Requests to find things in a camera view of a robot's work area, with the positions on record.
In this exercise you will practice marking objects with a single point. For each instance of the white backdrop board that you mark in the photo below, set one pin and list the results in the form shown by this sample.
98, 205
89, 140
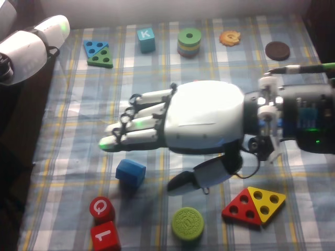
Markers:
183, 10

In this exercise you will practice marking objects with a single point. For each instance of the tan toy cookie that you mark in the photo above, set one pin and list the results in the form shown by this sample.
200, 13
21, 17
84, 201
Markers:
230, 38

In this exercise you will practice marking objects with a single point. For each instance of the teal letter K cube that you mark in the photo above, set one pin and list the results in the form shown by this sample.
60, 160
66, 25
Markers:
146, 39

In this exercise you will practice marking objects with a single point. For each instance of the blue hexagonal block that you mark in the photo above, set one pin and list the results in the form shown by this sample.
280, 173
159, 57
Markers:
131, 172

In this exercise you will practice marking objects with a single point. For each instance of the blue triangle with holes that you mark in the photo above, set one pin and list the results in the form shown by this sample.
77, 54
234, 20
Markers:
94, 47

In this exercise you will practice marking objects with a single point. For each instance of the blue plaid cloth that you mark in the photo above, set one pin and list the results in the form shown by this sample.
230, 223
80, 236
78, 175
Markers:
78, 117

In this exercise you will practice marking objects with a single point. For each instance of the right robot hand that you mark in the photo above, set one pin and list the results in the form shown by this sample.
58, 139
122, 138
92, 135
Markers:
204, 115

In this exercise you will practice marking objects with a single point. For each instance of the red triangle with holes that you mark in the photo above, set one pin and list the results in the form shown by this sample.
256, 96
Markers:
239, 204

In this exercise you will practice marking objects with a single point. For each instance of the red letter Q cylinder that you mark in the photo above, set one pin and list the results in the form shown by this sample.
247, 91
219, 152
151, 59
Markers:
102, 209

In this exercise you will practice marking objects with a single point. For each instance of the dark brown toy cookie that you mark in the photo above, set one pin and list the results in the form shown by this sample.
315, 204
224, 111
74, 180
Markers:
277, 51

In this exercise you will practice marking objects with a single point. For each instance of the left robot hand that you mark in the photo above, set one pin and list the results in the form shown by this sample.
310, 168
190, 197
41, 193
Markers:
23, 49

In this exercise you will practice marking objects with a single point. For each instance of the yellow triangle with holes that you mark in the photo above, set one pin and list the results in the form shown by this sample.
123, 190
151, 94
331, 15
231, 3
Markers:
267, 200

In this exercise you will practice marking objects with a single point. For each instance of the red number 1 cube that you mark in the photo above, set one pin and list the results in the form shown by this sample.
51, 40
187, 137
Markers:
106, 236

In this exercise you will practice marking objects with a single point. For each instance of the green sandwich cookie toy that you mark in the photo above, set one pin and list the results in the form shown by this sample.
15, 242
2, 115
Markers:
187, 224

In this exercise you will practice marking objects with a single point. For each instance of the green triangle with holes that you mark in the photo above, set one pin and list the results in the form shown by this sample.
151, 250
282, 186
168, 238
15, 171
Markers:
100, 65

